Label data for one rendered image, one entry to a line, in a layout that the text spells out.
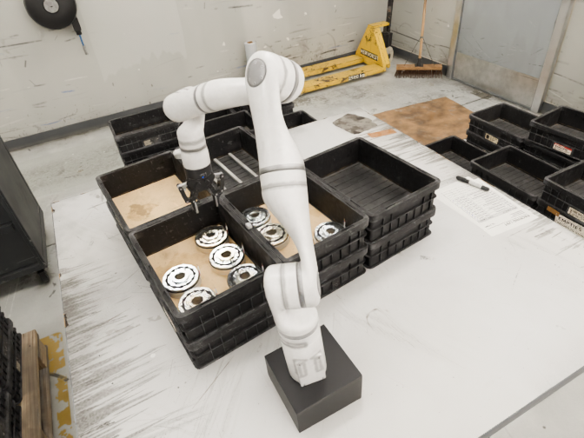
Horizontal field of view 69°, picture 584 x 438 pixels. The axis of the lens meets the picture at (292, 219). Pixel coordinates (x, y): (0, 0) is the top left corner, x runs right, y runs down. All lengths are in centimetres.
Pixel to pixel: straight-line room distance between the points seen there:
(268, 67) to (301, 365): 63
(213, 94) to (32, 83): 348
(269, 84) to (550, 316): 100
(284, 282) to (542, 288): 90
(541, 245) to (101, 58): 377
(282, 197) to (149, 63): 372
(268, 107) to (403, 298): 75
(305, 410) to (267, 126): 62
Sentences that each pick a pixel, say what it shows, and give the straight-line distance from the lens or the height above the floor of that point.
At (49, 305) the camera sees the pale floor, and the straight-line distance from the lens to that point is 271.
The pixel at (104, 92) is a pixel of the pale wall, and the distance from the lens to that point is 446.
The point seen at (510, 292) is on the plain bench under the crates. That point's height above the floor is 70.
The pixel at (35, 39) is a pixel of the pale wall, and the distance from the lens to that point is 432.
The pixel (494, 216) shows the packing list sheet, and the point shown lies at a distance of 170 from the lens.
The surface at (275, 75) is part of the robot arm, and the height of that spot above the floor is 142.
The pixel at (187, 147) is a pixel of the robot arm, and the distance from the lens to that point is 116.
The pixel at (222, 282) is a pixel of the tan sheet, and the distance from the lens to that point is 124.
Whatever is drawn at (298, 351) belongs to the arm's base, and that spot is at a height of 92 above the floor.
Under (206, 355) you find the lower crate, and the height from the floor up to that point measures 74.
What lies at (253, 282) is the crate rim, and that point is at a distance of 109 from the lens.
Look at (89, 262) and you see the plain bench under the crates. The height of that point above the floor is 70.
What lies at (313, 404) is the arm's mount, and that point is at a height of 79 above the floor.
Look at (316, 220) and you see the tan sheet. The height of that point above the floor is 83.
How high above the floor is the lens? 171
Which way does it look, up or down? 38 degrees down
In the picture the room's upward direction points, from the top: 6 degrees counter-clockwise
